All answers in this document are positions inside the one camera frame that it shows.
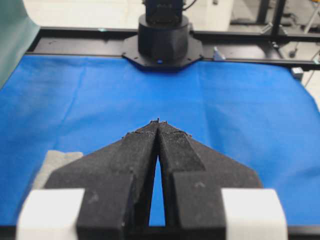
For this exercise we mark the black aluminium table frame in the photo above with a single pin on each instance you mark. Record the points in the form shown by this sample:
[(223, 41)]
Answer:
[(211, 46)]

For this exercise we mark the brown and white sponge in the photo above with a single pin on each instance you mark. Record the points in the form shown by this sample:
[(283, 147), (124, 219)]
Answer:
[(53, 160)]

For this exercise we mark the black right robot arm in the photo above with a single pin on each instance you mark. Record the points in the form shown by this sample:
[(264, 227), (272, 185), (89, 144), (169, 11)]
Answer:
[(163, 41)]

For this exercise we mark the blue table cloth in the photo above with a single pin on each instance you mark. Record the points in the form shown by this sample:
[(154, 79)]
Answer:
[(257, 114)]

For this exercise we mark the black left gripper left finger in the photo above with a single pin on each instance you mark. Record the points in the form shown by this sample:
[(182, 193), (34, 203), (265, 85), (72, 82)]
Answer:
[(118, 182)]

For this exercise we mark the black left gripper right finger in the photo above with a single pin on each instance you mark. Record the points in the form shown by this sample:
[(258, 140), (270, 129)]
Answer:
[(193, 176)]

